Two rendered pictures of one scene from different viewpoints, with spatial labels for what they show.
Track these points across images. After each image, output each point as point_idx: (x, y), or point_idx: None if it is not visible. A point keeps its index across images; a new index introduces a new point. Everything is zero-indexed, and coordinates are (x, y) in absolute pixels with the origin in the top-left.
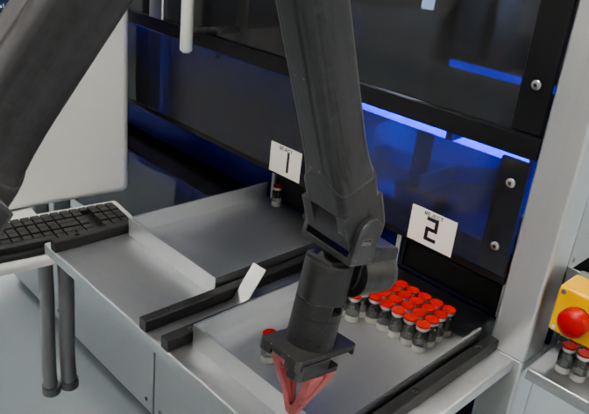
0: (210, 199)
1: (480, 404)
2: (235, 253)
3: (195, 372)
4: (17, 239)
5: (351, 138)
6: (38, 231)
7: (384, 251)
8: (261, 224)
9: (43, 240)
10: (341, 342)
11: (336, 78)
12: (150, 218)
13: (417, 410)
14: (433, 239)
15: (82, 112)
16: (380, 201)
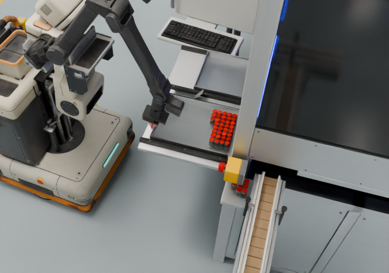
0: (243, 59)
1: None
2: (221, 82)
3: None
4: (191, 36)
5: (147, 73)
6: (199, 36)
7: (175, 106)
8: None
9: (195, 41)
10: (162, 120)
11: (137, 58)
12: (215, 54)
13: (182, 154)
14: None
15: (240, 0)
16: (161, 92)
